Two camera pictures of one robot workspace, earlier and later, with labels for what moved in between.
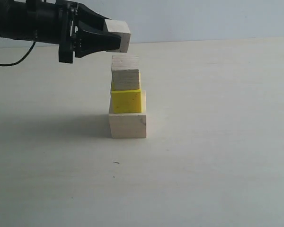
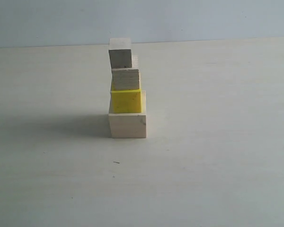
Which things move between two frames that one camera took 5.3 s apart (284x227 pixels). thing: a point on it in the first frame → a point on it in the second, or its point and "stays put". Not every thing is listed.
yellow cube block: x=127 y=101 stays put
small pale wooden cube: x=121 y=28 → x=121 y=58
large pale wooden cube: x=128 y=125 stays put
